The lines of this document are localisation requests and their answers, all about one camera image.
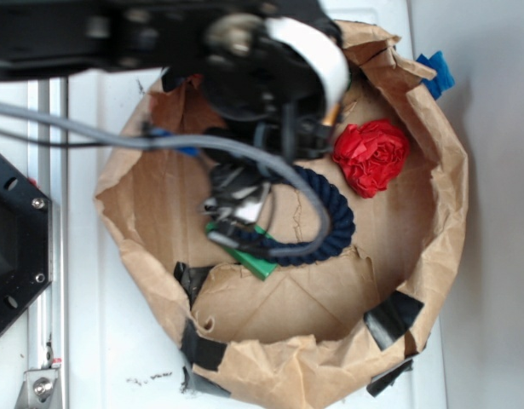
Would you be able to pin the metal corner bracket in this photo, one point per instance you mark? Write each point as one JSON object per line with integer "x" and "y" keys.
{"x": 41, "y": 389}

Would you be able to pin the blue tape piece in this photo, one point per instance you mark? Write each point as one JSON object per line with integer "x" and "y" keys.
{"x": 443, "y": 79}

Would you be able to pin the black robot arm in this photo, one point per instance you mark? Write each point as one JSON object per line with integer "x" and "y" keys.
{"x": 49, "y": 39}

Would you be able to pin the white plastic board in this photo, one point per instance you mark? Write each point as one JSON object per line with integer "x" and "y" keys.
{"x": 118, "y": 355}

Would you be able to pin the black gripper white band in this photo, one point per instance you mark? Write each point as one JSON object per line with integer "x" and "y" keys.
{"x": 273, "y": 79}

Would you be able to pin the brown paper bag tray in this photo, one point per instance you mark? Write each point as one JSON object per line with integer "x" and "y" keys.
{"x": 305, "y": 337}

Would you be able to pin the red crumpled paper ball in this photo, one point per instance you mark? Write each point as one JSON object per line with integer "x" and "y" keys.
{"x": 371, "y": 155}

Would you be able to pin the green rectangular block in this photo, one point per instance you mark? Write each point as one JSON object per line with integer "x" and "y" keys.
{"x": 258, "y": 267}

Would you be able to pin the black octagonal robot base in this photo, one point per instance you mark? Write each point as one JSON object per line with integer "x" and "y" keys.
{"x": 25, "y": 220}

